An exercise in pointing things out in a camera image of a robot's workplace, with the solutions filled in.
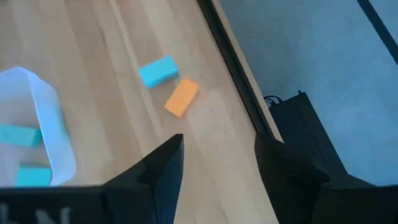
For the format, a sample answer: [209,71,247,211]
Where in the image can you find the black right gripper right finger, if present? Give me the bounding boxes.
[254,134,398,224]

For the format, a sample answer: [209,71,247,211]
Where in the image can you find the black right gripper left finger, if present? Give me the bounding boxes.
[0,133,185,224]

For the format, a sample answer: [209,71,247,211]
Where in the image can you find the teal wedge block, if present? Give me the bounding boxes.
[14,165,53,187]

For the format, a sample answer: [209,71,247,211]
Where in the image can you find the teal rectangular block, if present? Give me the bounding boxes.
[137,55,180,90]
[0,123,43,148]

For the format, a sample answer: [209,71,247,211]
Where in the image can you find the black box device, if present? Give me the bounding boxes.
[264,90,351,180]

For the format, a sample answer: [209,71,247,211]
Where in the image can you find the orange rectangular block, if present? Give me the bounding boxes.
[164,78,200,119]

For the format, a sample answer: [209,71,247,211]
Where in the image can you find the clear plastic bin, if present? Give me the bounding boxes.
[0,67,77,187]

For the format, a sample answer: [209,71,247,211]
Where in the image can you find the black device cable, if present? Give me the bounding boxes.
[263,95,283,108]

